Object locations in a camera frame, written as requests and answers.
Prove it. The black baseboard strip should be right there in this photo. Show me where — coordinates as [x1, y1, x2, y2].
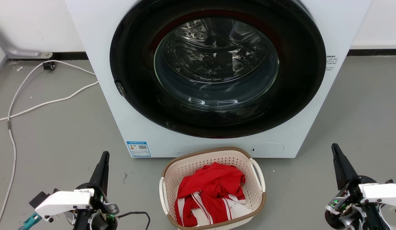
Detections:
[8, 52, 89, 62]
[347, 49, 396, 57]

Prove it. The white front-load washing machine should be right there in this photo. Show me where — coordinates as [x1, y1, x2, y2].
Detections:
[65, 0, 373, 159]

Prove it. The grey door latch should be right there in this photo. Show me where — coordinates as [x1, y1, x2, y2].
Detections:
[114, 81, 127, 97]

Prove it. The small printed text label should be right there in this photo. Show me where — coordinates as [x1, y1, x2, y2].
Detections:
[325, 55, 338, 71]

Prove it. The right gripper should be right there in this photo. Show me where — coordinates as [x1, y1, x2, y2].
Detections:
[324, 143, 396, 230]

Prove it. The stainless steel washer drum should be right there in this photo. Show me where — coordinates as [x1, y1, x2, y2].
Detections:
[154, 18, 280, 112]

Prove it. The white power cable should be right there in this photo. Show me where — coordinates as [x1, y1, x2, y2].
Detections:
[0, 81, 99, 124]

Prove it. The cream plastic laundry basket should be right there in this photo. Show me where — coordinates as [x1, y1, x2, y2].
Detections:
[159, 147, 267, 230]

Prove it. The black round washer door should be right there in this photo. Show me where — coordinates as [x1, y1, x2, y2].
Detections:
[110, 0, 327, 139]

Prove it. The red and white garment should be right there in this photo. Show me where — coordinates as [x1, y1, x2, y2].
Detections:
[174, 162, 252, 227]

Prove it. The thin black cable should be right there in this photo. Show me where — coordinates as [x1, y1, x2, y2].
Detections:
[116, 211, 151, 230]

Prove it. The blue energy label sticker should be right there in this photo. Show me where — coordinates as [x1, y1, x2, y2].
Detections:
[127, 141, 151, 157]

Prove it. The grey drain pipe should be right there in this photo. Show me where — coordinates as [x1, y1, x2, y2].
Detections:
[0, 22, 53, 59]

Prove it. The round white filter cover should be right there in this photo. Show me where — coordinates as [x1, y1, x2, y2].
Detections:
[251, 142, 285, 157]

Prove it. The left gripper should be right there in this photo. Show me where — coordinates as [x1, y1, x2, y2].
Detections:
[72, 151, 120, 230]

